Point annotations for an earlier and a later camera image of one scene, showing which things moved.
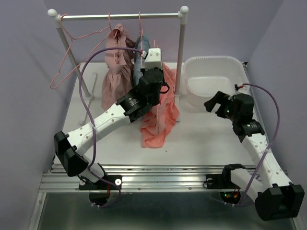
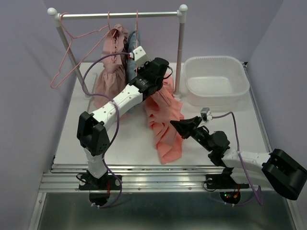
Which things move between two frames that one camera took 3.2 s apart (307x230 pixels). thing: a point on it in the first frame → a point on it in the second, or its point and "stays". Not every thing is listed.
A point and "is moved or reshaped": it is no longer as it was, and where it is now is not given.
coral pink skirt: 157,127 is moved or reshaped
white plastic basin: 206,75 stays
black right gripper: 220,97 → 187,127
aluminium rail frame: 78,196 stays
